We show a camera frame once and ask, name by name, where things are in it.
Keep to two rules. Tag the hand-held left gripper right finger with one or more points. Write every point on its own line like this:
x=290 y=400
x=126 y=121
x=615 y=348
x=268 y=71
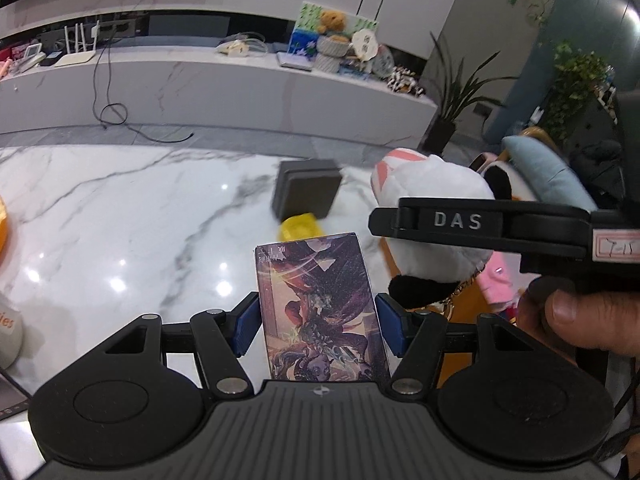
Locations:
x=390 y=325

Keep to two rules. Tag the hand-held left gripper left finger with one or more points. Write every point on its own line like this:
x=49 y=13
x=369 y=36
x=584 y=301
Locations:
x=245 y=325

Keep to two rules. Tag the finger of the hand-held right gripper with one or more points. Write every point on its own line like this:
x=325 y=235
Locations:
x=525 y=227

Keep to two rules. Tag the pink leather card holder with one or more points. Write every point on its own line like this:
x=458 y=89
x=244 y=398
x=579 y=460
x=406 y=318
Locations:
x=500 y=280

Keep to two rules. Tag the illustrated card box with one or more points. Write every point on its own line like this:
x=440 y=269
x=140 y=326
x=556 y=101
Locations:
x=320 y=310

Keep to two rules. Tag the pink white knitted pouch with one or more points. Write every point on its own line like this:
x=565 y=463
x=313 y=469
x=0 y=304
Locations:
x=395 y=160

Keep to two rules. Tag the person's right hand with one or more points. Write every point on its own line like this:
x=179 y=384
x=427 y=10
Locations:
x=600 y=320

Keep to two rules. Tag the blue cushion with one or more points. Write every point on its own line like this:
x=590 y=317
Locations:
x=545 y=170

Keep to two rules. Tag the yellow plastic container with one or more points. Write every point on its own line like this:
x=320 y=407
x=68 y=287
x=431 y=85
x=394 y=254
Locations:
x=300 y=227

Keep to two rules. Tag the green potted plant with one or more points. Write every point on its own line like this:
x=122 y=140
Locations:
x=447 y=110

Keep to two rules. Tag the grey square box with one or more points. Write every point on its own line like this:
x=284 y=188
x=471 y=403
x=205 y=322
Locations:
x=305 y=190

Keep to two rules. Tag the leafy green houseplant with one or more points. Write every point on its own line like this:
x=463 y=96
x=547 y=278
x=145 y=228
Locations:
x=575 y=85

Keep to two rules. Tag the black white checkered toy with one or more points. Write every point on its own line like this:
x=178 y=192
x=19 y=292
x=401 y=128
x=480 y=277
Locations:
x=407 y=82

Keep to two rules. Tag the round patterned plate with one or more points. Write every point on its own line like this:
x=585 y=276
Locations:
x=382 y=62

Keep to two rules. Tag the white canister orange label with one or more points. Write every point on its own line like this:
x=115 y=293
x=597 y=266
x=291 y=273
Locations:
x=10 y=340

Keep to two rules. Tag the white marble cabinet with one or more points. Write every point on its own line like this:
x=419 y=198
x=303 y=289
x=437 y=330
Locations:
x=225 y=90

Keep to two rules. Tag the white round hand fan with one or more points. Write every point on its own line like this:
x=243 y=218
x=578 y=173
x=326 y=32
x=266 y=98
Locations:
x=362 y=44

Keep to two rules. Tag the black framed device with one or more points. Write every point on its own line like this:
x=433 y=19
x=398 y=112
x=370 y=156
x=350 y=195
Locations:
x=10 y=395

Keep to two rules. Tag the grey knitted basket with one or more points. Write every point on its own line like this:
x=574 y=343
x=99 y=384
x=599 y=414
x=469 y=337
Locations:
x=327 y=63
x=332 y=45

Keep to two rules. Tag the orange yellow bowl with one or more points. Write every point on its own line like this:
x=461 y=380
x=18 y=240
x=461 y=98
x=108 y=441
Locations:
x=3 y=225

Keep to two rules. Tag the brown teddy bear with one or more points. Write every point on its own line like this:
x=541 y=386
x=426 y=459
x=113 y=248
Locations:
x=332 y=22

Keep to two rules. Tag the green picture board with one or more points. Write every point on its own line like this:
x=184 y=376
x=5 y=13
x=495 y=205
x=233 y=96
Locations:
x=305 y=25

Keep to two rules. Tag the white router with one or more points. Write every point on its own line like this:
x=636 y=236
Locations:
x=75 y=55

